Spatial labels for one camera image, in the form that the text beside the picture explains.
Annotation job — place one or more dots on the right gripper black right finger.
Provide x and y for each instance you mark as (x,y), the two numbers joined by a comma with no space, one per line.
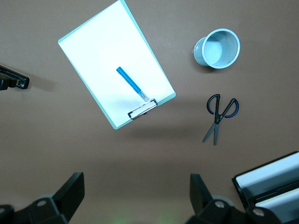
(201,200)

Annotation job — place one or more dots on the white paper stack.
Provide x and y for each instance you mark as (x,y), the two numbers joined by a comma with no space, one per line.
(268,173)

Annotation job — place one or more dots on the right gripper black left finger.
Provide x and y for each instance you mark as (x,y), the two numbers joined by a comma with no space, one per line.
(67,198)

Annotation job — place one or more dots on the teal clipboard with metal clip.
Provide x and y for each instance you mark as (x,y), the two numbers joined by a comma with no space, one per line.
(142,109)

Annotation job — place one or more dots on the black document tray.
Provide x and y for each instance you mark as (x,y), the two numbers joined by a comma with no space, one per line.
(268,194)

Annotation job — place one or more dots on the black stapler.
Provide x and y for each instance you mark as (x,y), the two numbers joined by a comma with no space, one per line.
(21,80)

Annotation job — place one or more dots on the black and blue scissors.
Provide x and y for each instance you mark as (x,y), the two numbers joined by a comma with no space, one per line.
(217,117)

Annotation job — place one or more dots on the blue marker pen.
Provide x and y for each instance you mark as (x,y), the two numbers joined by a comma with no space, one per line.
(128,79)

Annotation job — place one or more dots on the light blue mesh cup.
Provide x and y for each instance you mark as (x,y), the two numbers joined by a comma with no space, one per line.
(217,51)

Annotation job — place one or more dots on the white paper sheet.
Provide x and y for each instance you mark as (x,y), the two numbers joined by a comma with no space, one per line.
(105,51)

